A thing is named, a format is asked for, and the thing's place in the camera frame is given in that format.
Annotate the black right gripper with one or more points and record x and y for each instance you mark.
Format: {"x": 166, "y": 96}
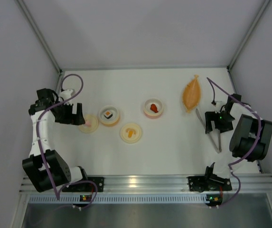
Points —
{"x": 218, "y": 118}

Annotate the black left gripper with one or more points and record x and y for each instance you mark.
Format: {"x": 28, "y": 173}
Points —
{"x": 67, "y": 113}

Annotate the cream lid pink handle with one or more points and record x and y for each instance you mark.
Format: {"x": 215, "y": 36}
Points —
{"x": 91, "y": 124}

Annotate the toy sushi roll piece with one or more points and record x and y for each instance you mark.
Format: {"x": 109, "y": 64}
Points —
{"x": 108, "y": 114}

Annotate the metal food tongs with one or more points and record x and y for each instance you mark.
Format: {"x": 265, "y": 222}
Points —
{"x": 217, "y": 146}

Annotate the red toy chicken drumstick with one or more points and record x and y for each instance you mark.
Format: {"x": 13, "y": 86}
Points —
{"x": 154, "y": 108}

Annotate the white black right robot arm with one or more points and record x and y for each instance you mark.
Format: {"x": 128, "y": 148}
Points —
{"x": 251, "y": 134}

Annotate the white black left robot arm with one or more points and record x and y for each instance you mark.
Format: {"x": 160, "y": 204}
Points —
{"x": 45, "y": 168}

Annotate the orange lunch bowl white inside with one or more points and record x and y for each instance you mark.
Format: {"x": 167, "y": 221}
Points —
{"x": 112, "y": 121}

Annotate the pink lunch bowl white inside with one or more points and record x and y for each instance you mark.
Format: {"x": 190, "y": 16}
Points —
{"x": 150, "y": 114}

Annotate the fish-shaped woven bamboo tray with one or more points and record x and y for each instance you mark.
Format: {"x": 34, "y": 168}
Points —
{"x": 192, "y": 94}

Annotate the cream lid orange handle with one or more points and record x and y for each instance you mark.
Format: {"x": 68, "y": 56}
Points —
{"x": 131, "y": 133}

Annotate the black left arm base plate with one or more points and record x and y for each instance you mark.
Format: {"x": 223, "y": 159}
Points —
{"x": 94, "y": 184}

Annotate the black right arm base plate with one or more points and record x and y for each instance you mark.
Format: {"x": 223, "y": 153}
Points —
{"x": 214, "y": 183}

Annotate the aluminium front mounting rail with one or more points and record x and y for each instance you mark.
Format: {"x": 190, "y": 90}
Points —
{"x": 179, "y": 184}

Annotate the slotted grey cable duct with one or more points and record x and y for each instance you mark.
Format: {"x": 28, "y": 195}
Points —
{"x": 121, "y": 199}

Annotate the aluminium frame post left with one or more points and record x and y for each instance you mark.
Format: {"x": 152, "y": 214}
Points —
{"x": 38, "y": 34}

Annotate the aluminium frame post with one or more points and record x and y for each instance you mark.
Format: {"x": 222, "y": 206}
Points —
{"x": 249, "y": 32}
{"x": 38, "y": 34}

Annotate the aluminium frame post right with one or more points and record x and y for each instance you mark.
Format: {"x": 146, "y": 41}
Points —
{"x": 249, "y": 32}

